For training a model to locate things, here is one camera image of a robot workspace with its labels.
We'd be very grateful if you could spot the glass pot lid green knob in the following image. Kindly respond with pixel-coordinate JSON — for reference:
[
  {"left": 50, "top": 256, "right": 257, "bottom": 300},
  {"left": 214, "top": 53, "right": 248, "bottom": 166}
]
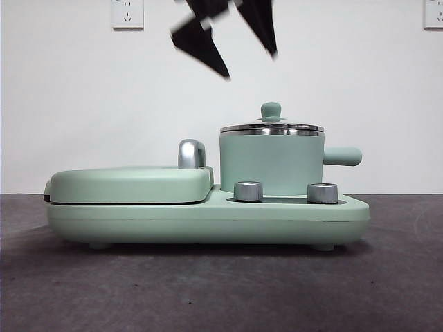
[{"left": 220, "top": 102, "right": 326, "bottom": 133}]

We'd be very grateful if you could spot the silver control knob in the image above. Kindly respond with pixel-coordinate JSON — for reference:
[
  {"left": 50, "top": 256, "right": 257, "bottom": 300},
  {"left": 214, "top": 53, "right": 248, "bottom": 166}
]
[
  {"left": 307, "top": 182, "right": 339, "bottom": 205},
  {"left": 234, "top": 180, "right": 264, "bottom": 202}
]

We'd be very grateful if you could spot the mint green griddle cover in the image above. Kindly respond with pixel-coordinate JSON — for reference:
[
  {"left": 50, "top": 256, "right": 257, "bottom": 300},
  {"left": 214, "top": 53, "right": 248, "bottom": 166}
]
[{"left": 43, "top": 165, "right": 216, "bottom": 205}]

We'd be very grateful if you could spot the mint green breakfast machine base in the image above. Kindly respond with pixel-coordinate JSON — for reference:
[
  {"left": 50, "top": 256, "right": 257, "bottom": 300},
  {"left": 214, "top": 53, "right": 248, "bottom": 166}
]
[{"left": 46, "top": 184, "right": 371, "bottom": 251}]

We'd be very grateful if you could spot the white wall socket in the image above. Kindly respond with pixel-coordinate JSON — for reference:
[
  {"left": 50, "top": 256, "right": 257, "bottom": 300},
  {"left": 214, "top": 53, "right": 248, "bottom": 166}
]
[
  {"left": 111, "top": 0, "right": 145, "bottom": 31},
  {"left": 424, "top": 0, "right": 443, "bottom": 30}
]

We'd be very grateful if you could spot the chrome griddle cover handle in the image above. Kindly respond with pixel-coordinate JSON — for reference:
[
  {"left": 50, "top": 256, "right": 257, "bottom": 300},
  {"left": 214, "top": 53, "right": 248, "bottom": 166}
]
[{"left": 178, "top": 139, "right": 208, "bottom": 171}]

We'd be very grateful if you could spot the mint green pot with handle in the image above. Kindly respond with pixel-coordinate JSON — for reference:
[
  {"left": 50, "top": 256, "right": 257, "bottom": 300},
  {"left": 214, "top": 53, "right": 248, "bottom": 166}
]
[{"left": 219, "top": 129, "right": 363, "bottom": 196}]

